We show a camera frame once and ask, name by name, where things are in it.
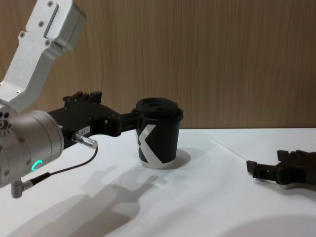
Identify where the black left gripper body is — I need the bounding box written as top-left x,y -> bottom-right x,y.
47,90 -> 122,150

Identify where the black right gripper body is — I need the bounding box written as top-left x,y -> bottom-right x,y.
276,151 -> 316,191

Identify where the black plastic cup lid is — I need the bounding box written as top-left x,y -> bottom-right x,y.
135,97 -> 184,124

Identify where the black paper cup white mark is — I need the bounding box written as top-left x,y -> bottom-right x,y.
135,118 -> 183,170

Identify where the thin dark wrist cable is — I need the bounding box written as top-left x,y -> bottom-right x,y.
11,132 -> 99,199

